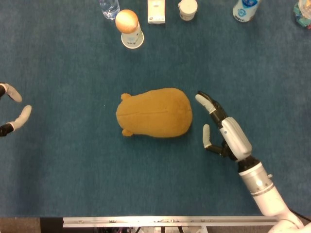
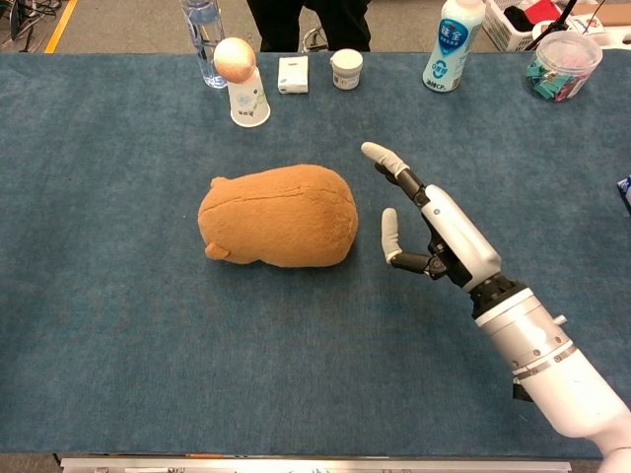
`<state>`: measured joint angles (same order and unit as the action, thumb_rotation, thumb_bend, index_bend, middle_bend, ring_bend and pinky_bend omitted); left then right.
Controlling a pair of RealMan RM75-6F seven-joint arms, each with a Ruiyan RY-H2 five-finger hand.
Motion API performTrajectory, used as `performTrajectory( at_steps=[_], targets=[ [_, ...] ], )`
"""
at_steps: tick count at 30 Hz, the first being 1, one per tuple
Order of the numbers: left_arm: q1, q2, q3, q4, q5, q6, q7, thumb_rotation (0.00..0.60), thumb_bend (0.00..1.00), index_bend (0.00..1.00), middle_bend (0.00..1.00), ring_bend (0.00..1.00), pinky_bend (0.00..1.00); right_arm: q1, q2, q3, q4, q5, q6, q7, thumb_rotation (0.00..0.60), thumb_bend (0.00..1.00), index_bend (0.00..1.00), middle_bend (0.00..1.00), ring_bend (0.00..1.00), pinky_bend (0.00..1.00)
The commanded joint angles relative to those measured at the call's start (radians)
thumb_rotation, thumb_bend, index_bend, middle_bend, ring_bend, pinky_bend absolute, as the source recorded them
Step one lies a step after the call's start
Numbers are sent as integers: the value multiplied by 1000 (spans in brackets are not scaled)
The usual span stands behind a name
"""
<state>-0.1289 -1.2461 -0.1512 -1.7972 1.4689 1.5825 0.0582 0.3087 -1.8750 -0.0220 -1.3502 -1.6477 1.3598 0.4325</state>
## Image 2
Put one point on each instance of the tan plush toy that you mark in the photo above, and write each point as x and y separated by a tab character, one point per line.
281	217

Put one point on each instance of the white printed box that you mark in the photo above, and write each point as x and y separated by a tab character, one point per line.
586	23

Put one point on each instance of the clear plastic water bottle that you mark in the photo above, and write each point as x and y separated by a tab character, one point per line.
204	29

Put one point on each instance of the white blue drink bottle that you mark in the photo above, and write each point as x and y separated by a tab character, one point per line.
451	49

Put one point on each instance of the person in black trousers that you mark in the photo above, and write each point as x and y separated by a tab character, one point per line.
315	20

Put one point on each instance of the brown egg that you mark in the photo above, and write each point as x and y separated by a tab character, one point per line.
235	59

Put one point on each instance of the aluminium profile rail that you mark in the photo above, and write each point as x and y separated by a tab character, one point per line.
296	466

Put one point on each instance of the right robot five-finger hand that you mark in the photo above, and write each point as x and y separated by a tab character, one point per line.
456	231

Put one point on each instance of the black cloth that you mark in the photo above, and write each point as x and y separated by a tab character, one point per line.
520	17

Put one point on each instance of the clear jar of binder clips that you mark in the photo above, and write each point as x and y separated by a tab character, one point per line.
562	69

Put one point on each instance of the white plastic basket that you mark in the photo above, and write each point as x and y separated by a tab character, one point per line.
498	29

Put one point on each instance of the upside-down white paper cup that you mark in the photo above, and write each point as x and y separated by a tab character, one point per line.
249	106

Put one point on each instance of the black stand pole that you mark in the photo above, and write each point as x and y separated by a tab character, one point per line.
554	22

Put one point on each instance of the blue table cloth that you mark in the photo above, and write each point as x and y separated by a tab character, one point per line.
148	345

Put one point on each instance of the blue white packet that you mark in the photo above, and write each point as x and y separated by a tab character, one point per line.
625	194

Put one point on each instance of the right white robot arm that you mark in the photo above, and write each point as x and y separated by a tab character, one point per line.
552	364

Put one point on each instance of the small white lidded jar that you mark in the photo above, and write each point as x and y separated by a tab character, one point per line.
346	69

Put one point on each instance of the small pink white carton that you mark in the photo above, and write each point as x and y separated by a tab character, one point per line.
293	74

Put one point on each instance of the red cloth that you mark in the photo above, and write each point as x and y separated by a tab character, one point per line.
542	10

